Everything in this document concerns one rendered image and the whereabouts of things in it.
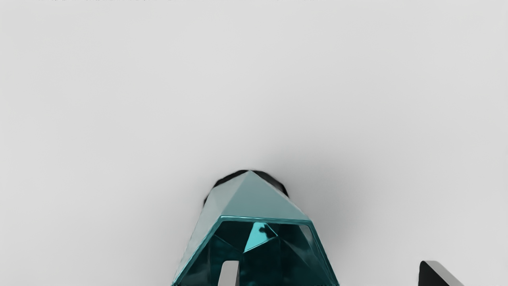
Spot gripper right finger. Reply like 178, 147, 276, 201
418, 260, 466, 286

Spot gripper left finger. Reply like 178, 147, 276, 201
217, 260, 240, 286

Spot teal faceted mug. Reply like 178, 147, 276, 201
171, 170, 340, 286

